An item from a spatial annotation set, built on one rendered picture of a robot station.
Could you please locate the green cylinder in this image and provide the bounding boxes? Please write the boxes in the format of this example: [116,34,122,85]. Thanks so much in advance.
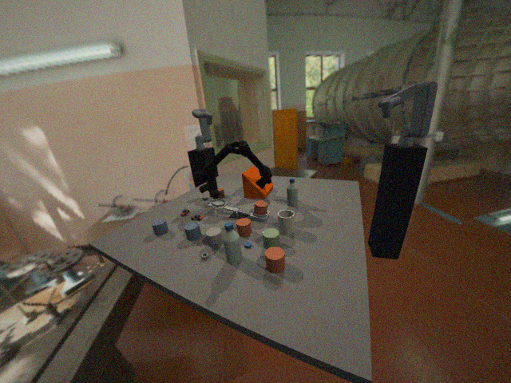
[263,228,280,249]

